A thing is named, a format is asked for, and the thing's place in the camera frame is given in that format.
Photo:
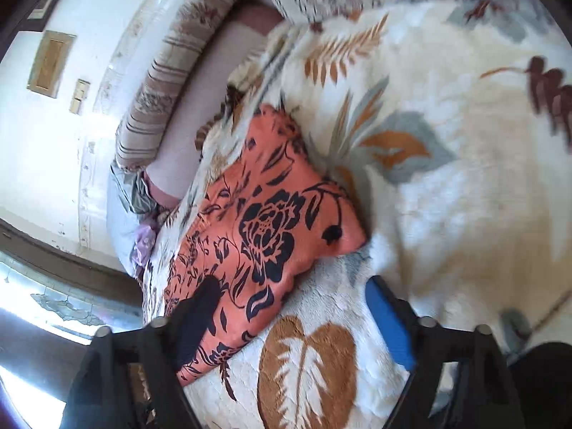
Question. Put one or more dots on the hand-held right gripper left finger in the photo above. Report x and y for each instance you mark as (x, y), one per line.
(196, 317)

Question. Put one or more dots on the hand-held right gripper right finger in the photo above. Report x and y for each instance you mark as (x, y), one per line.
(388, 321)

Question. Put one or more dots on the orange floral blouse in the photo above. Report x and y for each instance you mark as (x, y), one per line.
(268, 214)

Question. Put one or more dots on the purple floral cloth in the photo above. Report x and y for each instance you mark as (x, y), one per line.
(143, 245)

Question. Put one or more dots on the blue-grey cloth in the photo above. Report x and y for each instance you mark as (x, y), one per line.
(120, 214)

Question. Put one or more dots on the window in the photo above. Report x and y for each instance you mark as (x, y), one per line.
(44, 295)

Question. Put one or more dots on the leaf print blanket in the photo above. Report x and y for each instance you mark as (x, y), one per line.
(469, 187)

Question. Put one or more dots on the dark cloth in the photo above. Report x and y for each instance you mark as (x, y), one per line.
(545, 388)

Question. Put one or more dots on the pink bolster cushion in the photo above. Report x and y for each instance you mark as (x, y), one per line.
(201, 111)

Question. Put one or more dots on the wall light switch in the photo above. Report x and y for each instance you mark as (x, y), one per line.
(79, 96)

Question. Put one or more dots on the framed wall panel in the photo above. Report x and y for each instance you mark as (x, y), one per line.
(50, 65)

